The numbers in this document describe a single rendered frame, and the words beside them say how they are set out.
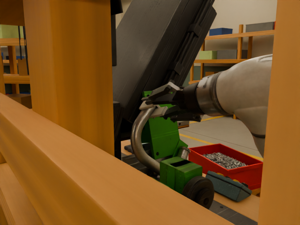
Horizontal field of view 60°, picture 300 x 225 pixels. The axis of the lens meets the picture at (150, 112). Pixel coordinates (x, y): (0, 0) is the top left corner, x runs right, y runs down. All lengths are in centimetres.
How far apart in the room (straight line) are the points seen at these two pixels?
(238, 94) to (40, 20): 33
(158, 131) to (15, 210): 54
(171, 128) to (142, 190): 66
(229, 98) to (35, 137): 33
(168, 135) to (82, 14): 53
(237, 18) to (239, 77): 688
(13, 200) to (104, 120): 73
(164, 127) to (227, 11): 684
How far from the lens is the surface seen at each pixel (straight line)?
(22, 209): 101
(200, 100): 54
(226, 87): 49
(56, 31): 38
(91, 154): 25
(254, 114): 48
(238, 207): 93
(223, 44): 751
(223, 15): 761
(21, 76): 368
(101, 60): 40
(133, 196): 18
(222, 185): 98
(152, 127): 79
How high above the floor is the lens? 136
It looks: 11 degrees down
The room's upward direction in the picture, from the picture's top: straight up
